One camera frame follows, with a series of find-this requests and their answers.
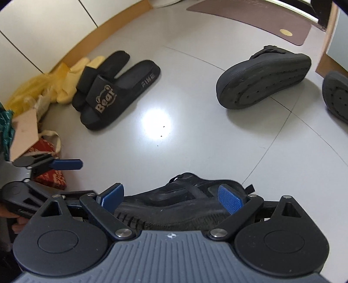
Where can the black framed glass door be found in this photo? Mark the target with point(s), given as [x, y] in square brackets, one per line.
[323, 16]

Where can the person's left hand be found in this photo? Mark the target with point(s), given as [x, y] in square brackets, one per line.
[15, 227]

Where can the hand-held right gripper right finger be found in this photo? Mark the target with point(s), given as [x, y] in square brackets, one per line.
[231, 200]

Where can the pale yellow foam object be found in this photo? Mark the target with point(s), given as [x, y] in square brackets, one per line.
[68, 87]

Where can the brown doormat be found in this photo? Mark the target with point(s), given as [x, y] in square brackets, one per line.
[244, 19]

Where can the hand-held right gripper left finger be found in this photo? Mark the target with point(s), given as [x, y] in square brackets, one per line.
[112, 197]

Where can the black suede buckle clog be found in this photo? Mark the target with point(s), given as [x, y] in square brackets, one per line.
[261, 81]
[338, 95]

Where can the green patterned bag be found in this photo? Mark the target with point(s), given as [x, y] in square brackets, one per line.
[6, 128]

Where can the black bear-print slide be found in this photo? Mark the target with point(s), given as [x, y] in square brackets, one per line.
[114, 61]
[108, 108]

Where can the cardboard piece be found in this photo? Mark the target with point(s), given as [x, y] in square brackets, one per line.
[24, 133]

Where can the yellow plastic bag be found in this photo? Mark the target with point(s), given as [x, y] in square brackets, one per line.
[30, 87]

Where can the black lace-up sneaker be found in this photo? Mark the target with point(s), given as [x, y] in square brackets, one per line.
[174, 201]

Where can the red patterned bag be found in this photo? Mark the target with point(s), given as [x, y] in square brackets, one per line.
[51, 178]

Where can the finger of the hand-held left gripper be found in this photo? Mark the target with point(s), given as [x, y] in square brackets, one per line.
[40, 187]
[68, 164]

